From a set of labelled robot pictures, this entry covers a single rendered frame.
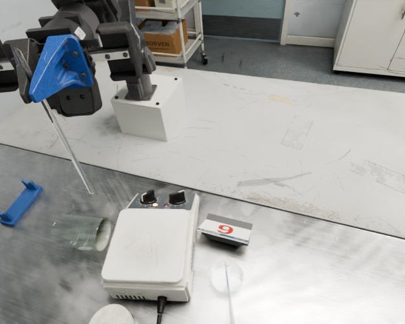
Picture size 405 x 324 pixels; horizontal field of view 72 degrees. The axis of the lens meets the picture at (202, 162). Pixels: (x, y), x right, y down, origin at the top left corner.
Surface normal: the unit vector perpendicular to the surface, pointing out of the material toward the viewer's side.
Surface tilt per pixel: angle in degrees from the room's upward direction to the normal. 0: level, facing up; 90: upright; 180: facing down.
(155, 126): 90
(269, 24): 90
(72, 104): 66
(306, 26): 90
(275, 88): 0
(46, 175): 0
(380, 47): 90
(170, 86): 0
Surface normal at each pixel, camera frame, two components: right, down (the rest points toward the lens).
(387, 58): -0.33, 0.71
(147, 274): -0.07, -0.68
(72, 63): 0.08, 0.70
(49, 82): 0.98, 0.10
